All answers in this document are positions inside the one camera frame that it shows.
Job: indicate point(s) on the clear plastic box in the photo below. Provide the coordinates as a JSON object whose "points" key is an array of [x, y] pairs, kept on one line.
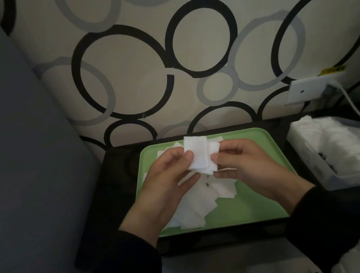
{"points": [[309, 160]]}

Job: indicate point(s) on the pile of white cotton pads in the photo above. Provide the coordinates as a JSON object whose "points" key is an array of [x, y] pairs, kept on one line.
{"points": [[196, 208]]}

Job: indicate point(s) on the yellow warning sticker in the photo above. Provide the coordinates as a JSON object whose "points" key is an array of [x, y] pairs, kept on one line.
{"points": [[331, 70]]}

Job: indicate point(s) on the person's right hand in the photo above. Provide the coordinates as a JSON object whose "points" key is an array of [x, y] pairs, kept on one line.
{"points": [[255, 170]]}

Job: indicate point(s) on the person's left hand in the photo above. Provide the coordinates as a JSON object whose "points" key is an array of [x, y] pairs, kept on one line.
{"points": [[162, 193]]}

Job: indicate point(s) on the grey upholstered sofa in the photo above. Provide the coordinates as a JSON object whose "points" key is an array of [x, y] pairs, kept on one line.
{"points": [[16, 170]]}

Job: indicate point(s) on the person's right forearm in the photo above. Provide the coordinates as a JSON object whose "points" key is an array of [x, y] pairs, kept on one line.
{"points": [[341, 241]]}

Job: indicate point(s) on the white wall socket plate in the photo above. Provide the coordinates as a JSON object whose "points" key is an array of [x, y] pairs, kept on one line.
{"points": [[304, 90]]}

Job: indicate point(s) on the green plastic tray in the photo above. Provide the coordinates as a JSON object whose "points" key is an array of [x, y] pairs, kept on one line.
{"points": [[248, 209]]}

